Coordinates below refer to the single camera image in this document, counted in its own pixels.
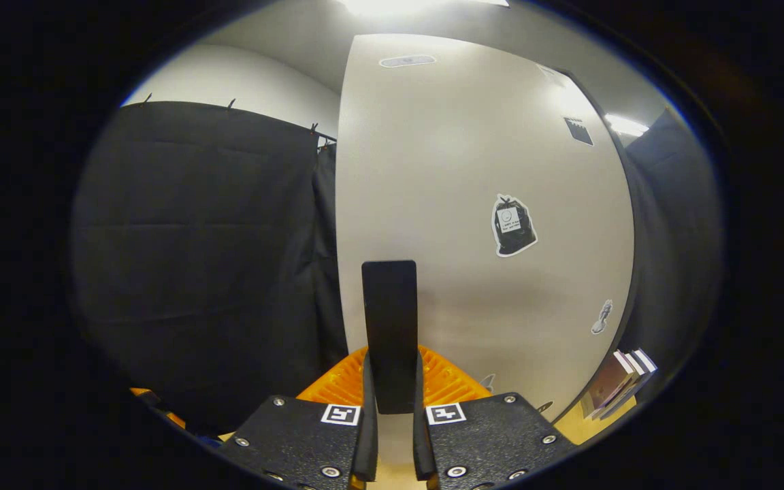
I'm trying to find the small ceiling light panel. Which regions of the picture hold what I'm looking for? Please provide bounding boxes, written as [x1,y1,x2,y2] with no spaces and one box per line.
[603,113,650,137]

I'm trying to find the black cabinet door handle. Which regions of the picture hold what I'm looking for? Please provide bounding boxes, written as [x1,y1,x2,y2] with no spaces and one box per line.
[361,259,419,415]

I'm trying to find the large ceiling light panel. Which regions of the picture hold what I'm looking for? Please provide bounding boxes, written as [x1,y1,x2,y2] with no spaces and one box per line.
[338,0,510,18]

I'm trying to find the pink-covered book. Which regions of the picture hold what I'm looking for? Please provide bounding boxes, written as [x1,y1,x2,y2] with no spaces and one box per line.
[581,350,636,420]

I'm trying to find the white cabinet door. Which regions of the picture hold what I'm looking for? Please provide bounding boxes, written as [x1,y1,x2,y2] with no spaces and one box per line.
[334,33,636,467]

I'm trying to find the blue-covered book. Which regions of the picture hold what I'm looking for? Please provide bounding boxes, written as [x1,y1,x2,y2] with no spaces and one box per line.
[611,348,659,410]

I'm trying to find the black backdrop cloth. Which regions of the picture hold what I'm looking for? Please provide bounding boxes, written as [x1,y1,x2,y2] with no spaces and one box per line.
[71,101,348,436]

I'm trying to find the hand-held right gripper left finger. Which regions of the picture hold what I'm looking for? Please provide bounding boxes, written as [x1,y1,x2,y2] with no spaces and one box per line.
[217,346,380,490]

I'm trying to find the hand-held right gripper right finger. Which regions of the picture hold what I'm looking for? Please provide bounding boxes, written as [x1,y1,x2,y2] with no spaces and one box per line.
[412,344,578,490]

